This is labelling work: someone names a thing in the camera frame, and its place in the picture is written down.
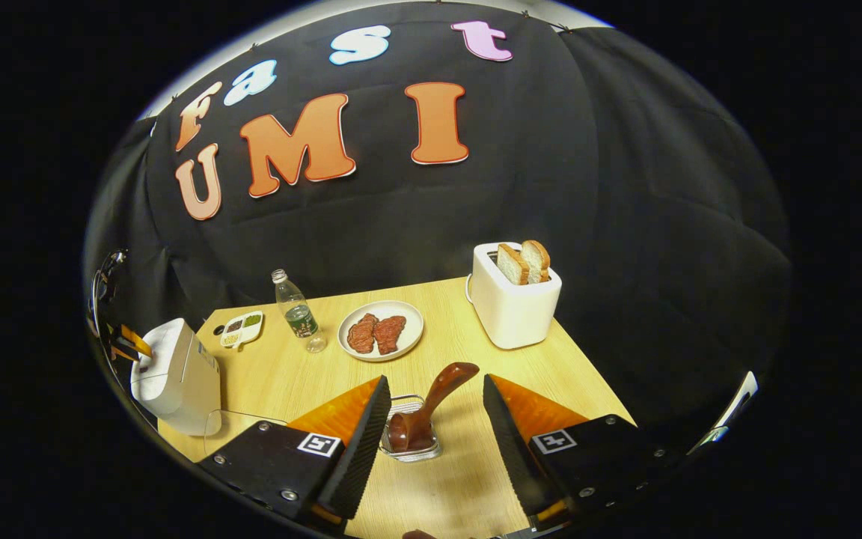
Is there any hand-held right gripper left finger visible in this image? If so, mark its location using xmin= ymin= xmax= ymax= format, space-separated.
xmin=198 ymin=376 xmax=392 ymax=525

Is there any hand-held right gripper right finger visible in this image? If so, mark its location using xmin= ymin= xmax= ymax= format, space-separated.
xmin=482 ymin=374 xmax=664 ymax=525

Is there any white rice cooker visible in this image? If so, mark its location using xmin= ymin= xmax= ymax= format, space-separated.
xmin=130 ymin=318 xmax=222 ymax=437

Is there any wire chopstick holder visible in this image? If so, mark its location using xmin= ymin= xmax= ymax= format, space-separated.
xmin=380 ymin=395 xmax=441 ymax=463

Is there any brown wooden spoon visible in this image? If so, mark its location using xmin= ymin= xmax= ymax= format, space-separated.
xmin=388 ymin=362 xmax=480 ymax=452

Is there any small white condiment dish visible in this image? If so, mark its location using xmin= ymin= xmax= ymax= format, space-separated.
xmin=219 ymin=311 xmax=264 ymax=350

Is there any white toaster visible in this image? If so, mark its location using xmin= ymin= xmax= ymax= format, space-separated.
xmin=470 ymin=243 xmax=563 ymax=350

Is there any white round plate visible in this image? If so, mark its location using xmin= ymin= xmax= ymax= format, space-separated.
xmin=337 ymin=300 xmax=425 ymax=363

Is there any clear plastic water bottle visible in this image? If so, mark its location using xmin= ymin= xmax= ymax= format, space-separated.
xmin=272 ymin=269 xmax=327 ymax=354

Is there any black backdrop cloth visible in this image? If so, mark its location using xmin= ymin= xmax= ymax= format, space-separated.
xmin=85 ymin=0 xmax=792 ymax=435

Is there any thin rice cooker cable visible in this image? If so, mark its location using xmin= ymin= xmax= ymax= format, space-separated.
xmin=204 ymin=409 xmax=287 ymax=459

